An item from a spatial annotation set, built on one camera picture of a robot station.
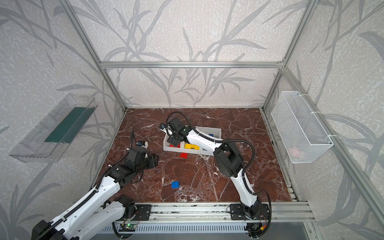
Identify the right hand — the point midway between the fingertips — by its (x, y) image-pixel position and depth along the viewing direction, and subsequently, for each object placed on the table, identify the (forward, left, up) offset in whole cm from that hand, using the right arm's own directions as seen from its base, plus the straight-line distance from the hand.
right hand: (174, 129), depth 94 cm
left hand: (-17, +7, +1) cm, 18 cm away
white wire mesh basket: (-21, -60, +24) cm, 68 cm away
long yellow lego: (-8, -11, -7) cm, 15 cm away
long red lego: (-7, +2, -9) cm, 11 cm away
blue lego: (-30, -2, -11) cm, 32 cm away
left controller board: (-50, +19, -11) cm, 54 cm away
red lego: (-13, -6, -10) cm, 17 cm away
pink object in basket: (-22, -64, +10) cm, 68 cm away
